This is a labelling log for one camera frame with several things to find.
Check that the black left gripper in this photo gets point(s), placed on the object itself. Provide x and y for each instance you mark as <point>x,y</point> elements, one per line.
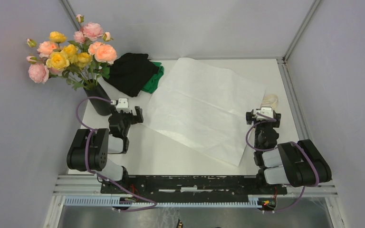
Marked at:
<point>139,113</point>

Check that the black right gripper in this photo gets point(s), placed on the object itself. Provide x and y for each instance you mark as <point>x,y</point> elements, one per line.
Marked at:
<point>276,116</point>

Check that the cream printed ribbon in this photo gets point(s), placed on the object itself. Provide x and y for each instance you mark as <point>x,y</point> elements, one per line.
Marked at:
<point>271,100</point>

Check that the white paper bouquet wrap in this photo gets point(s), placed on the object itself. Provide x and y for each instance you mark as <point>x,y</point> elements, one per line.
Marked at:
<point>204,108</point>

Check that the peach rose stem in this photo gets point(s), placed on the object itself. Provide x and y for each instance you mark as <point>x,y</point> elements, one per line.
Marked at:
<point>103,56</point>
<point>44,49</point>

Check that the yellow rose stem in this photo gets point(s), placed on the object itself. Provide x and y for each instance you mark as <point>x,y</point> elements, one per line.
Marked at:
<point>69,62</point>

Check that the pink rose stem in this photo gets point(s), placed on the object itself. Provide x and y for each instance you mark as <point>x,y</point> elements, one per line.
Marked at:
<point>90,31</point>

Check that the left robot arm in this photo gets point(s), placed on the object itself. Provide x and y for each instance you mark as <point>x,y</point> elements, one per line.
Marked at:
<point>91,152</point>

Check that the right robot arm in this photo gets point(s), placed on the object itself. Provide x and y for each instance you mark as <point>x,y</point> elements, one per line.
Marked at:
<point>296,164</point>

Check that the pink roses in vase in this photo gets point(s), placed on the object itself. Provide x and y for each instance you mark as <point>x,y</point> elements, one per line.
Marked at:
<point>39,72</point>

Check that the green cloth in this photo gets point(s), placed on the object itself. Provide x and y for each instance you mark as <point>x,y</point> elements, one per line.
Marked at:
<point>153,82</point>

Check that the black cloth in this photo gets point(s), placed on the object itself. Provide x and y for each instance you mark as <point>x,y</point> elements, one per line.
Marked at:
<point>131,72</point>

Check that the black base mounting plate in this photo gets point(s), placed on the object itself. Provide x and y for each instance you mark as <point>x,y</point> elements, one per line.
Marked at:
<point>198,189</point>

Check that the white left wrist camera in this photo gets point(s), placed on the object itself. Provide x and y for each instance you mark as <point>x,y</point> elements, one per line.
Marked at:
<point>121,105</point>

